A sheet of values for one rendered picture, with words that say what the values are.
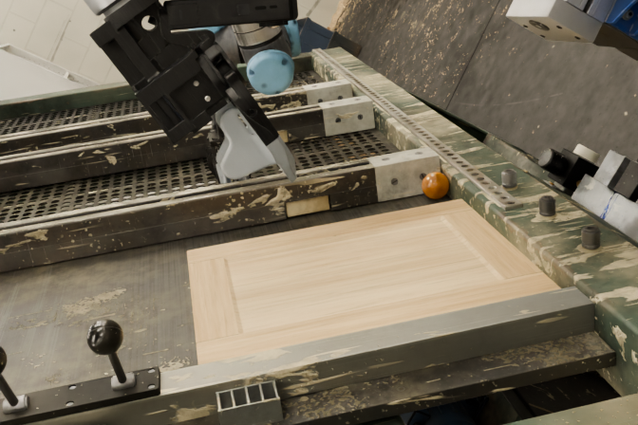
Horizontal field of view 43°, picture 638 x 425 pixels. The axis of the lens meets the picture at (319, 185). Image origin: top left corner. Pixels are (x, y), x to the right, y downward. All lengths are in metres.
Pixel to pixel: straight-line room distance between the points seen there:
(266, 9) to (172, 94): 0.11
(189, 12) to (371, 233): 0.72
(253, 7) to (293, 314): 0.53
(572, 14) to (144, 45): 0.75
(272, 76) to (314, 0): 5.17
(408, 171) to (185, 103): 0.86
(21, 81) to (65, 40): 1.42
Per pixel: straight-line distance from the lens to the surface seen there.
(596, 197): 1.40
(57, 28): 6.27
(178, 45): 0.70
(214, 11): 0.69
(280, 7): 0.70
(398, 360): 0.98
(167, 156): 1.92
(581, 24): 1.29
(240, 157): 0.71
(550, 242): 1.18
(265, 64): 1.29
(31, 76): 4.90
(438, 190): 1.47
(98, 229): 1.46
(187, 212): 1.45
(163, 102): 0.69
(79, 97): 2.74
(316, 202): 1.47
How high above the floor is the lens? 1.55
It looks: 18 degrees down
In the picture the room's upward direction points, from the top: 66 degrees counter-clockwise
